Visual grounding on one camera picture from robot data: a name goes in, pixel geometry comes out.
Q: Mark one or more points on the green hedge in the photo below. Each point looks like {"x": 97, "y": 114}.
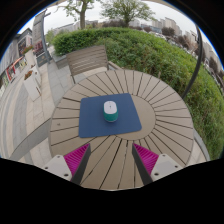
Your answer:
{"x": 160, "y": 60}

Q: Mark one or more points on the white and teal computer mouse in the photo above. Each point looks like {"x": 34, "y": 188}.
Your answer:
{"x": 110, "y": 110}

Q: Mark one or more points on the bare-trunked leafy tree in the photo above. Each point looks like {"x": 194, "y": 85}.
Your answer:
{"x": 82, "y": 15}

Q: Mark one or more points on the slatted wooden chair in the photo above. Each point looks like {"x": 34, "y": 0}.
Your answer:
{"x": 87, "y": 59}

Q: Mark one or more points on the tall grey sign board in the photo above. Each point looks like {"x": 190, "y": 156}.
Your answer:
{"x": 39, "y": 36}

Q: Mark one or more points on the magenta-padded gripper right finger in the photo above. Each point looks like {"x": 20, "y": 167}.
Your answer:
{"x": 156, "y": 165}

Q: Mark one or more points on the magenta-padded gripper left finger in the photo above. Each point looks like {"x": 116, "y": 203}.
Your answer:
{"x": 66, "y": 165}

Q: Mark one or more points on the curved black metal pole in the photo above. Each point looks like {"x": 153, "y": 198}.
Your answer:
{"x": 196, "y": 66}

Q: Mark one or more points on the dark blue mouse pad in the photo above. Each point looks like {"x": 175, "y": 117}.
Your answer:
{"x": 93, "y": 120}

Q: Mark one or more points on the round-crowned green tree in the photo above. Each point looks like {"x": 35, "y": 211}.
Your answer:
{"x": 126, "y": 10}

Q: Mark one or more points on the distant apartment buildings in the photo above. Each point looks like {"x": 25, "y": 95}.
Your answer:
{"x": 168, "y": 24}

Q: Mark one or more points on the white planter box with flowers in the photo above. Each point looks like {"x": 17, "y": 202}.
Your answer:
{"x": 32, "y": 85}
{"x": 28, "y": 55}

